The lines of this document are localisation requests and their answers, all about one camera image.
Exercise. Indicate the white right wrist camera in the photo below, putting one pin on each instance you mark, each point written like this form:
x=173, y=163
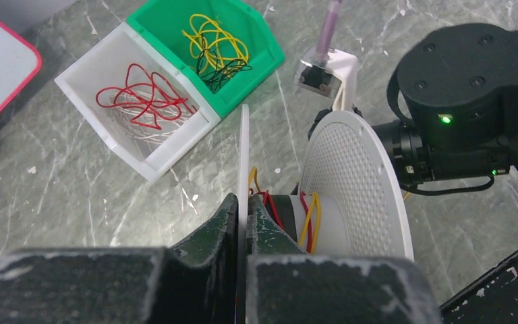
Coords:
x=334, y=78

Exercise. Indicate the white plastic bin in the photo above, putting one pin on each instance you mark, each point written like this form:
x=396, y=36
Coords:
x=141, y=106

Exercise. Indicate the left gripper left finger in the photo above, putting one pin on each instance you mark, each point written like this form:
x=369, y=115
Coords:
x=190, y=282

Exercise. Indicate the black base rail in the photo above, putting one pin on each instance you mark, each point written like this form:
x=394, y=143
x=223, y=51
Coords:
x=492, y=298

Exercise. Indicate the green plastic bin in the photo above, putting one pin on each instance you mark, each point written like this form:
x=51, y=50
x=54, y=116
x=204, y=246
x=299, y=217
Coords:
x=225, y=48

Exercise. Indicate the white filament spool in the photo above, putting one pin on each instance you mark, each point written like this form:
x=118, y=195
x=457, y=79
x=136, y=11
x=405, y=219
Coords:
x=356, y=205

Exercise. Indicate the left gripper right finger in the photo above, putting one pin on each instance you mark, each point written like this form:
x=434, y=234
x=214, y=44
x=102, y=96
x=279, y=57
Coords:
x=286, y=285

